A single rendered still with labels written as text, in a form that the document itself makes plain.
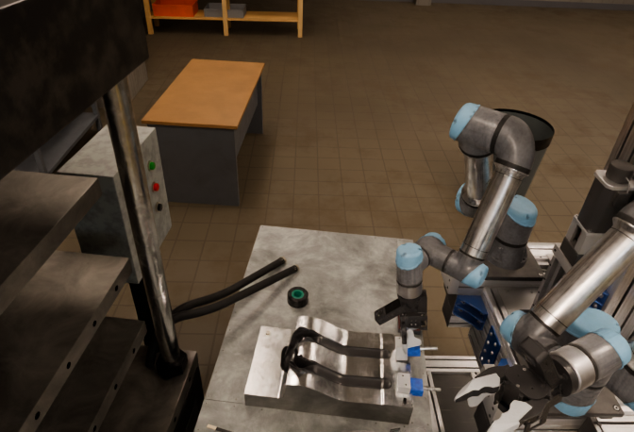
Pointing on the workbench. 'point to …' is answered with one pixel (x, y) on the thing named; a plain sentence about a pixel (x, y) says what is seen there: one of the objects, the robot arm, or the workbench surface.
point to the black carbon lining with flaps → (328, 368)
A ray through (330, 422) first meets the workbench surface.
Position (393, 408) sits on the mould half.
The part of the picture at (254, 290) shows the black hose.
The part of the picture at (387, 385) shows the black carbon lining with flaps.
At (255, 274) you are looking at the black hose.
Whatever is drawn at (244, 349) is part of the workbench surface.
